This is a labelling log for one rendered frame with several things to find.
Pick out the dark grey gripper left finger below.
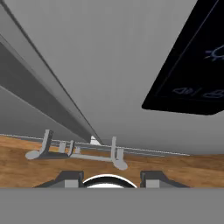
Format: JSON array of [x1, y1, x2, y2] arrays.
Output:
[[32, 170, 86, 189]]

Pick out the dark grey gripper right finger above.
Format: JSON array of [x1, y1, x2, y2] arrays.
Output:
[[139, 170, 191, 189]]

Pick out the plain grey fridge door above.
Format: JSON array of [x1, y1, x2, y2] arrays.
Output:
[[0, 85, 88, 144]]

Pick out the grey fridge door black panel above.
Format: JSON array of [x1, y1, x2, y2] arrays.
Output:
[[4, 0, 224, 157]]

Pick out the white and black round thing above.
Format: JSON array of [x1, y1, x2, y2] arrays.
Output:
[[82, 173, 138, 189]]

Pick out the short grey fridge drawer handle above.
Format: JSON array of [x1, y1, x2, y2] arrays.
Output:
[[24, 129, 129, 172]]

